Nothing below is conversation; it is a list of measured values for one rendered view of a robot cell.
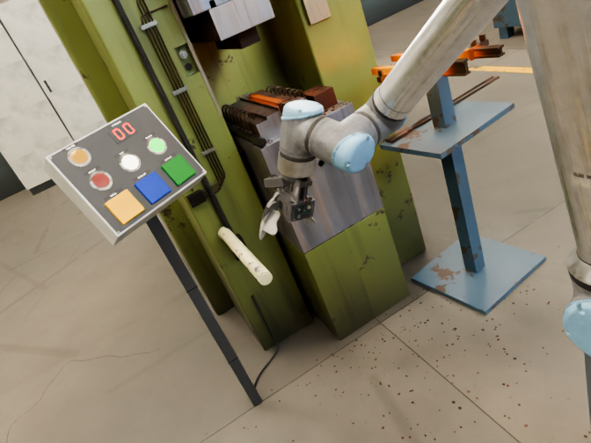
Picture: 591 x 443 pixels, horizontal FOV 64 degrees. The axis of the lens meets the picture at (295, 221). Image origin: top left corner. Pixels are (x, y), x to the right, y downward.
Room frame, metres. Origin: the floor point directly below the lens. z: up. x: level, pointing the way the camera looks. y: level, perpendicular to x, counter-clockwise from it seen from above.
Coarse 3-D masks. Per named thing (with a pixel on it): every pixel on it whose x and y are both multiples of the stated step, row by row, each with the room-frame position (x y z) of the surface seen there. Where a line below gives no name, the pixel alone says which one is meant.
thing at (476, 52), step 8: (472, 48) 1.45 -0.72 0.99; (480, 48) 1.42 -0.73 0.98; (488, 48) 1.40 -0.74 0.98; (496, 48) 1.37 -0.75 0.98; (392, 56) 1.78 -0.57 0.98; (400, 56) 1.74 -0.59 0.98; (464, 56) 1.48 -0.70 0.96; (472, 56) 1.45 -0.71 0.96; (480, 56) 1.43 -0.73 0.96; (488, 56) 1.40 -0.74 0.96; (496, 56) 1.38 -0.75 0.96
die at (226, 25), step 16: (240, 0) 1.64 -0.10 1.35; (256, 0) 1.65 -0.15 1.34; (208, 16) 1.63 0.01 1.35; (224, 16) 1.62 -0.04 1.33; (240, 16) 1.63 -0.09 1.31; (256, 16) 1.65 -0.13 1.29; (272, 16) 1.66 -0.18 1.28; (192, 32) 1.92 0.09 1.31; (208, 32) 1.70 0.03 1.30; (224, 32) 1.62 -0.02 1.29; (240, 32) 1.63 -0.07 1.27
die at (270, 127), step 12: (276, 96) 1.84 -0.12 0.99; (228, 108) 2.02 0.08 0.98; (240, 108) 1.89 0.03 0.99; (252, 108) 1.81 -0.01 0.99; (264, 108) 1.74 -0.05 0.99; (276, 108) 1.65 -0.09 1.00; (228, 120) 1.96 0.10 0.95; (240, 120) 1.78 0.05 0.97; (252, 120) 1.68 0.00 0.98; (264, 120) 1.62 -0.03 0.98; (276, 120) 1.63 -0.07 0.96; (252, 132) 1.68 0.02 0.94; (264, 132) 1.61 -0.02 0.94; (276, 132) 1.63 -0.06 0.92
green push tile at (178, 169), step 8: (176, 160) 1.39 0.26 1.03; (184, 160) 1.39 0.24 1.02; (168, 168) 1.36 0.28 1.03; (176, 168) 1.37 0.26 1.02; (184, 168) 1.37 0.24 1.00; (192, 168) 1.38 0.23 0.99; (176, 176) 1.35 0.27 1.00; (184, 176) 1.36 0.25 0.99; (192, 176) 1.37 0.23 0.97; (176, 184) 1.34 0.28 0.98
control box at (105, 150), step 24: (120, 120) 1.43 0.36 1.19; (144, 120) 1.46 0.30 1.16; (72, 144) 1.33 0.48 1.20; (96, 144) 1.35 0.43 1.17; (120, 144) 1.38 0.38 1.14; (144, 144) 1.40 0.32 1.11; (168, 144) 1.42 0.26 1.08; (48, 168) 1.30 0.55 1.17; (72, 168) 1.28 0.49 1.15; (96, 168) 1.30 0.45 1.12; (120, 168) 1.32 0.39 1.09; (144, 168) 1.34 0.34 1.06; (72, 192) 1.26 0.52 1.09; (96, 192) 1.25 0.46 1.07; (96, 216) 1.22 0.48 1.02; (144, 216) 1.24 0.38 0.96; (120, 240) 1.24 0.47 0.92
